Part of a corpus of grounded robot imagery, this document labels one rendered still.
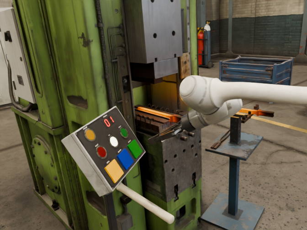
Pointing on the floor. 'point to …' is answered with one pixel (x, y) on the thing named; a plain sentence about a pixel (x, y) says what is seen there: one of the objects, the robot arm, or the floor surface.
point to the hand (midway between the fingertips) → (155, 138)
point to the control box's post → (110, 211)
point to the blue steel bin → (256, 70)
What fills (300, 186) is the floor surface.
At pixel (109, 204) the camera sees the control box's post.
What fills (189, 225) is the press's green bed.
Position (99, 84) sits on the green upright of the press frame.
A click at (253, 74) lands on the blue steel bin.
